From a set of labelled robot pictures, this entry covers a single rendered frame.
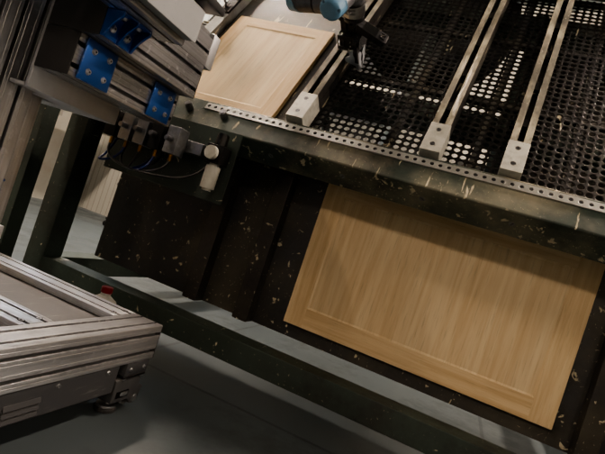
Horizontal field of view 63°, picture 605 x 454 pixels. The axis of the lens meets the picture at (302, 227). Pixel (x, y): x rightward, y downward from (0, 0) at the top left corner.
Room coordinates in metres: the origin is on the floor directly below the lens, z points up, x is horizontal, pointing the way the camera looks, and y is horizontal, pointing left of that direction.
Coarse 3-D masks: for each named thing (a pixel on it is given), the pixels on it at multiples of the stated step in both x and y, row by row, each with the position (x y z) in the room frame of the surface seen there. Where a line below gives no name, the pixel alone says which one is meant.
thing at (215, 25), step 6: (246, 0) 2.20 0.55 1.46; (240, 6) 2.17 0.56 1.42; (234, 12) 2.14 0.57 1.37; (216, 18) 2.10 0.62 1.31; (222, 18) 2.09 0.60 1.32; (228, 18) 2.12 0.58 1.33; (234, 18) 2.16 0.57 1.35; (210, 24) 2.07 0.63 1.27; (216, 24) 2.07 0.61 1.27; (222, 24) 2.09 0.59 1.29; (228, 24) 2.13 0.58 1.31; (210, 30) 2.05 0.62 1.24; (216, 30) 2.07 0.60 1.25; (222, 30) 2.11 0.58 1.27
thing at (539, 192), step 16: (240, 112) 1.69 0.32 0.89; (288, 128) 1.62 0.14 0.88; (304, 128) 1.61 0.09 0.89; (352, 144) 1.54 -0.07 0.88; (368, 144) 1.54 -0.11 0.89; (416, 160) 1.48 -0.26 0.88; (432, 160) 1.47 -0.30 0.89; (464, 176) 1.42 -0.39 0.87; (480, 176) 1.42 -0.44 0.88; (528, 192) 1.36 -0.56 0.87; (544, 192) 1.36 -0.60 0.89; (592, 208) 1.31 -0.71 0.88
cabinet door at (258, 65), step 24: (240, 24) 2.09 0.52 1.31; (264, 24) 2.07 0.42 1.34; (288, 24) 2.05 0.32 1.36; (240, 48) 1.99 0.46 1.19; (264, 48) 1.97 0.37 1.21; (288, 48) 1.96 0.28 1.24; (312, 48) 1.94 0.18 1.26; (216, 72) 1.91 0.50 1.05; (240, 72) 1.89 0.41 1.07; (264, 72) 1.88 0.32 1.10; (288, 72) 1.86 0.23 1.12; (216, 96) 1.81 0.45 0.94; (240, 96) 1.80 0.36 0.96; (264, 96) 1.79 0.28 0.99; (288, 96) 1.79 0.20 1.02
